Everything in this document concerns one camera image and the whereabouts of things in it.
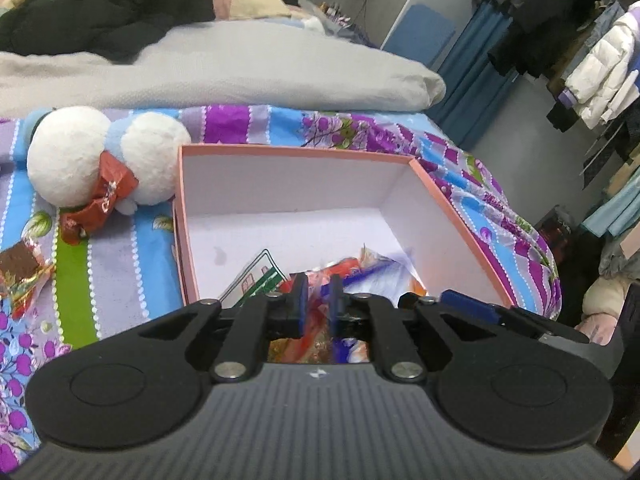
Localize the blue padded panel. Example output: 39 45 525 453
385 4 456 68

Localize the grey hanging garment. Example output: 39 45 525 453
597 232 640 281

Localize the cream puffy coat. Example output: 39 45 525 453
582 275 631 346

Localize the teal hanging garment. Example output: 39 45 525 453
582 170 640 238

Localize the blue curtain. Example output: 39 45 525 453
437 2 516 151

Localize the white puffer jacket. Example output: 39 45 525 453
565 7 640 128

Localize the black jacket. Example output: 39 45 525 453
0 0 216 66

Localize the green clear snack packet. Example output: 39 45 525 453
217 247 291 311

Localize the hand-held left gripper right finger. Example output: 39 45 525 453
327 275 506 383

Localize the orange snack packet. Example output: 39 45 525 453
267 260 361 366

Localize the beige pillow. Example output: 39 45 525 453
227 0 293 21

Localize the white plush toy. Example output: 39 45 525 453
22 106 192 211

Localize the grey blanket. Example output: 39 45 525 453
0 22 447 111

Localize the pink cardboard box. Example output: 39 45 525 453
172 144 516 311

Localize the blue snack packet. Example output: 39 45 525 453
327 245 428 366

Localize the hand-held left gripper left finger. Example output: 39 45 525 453
135 272 309 383

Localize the brown snack packet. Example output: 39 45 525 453
0 239 57 318

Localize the purple floral bed sheet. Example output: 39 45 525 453
0 104 563 461

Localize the red snack wrapper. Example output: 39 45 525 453
59 151 140 247

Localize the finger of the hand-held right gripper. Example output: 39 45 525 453
440 289 551 343

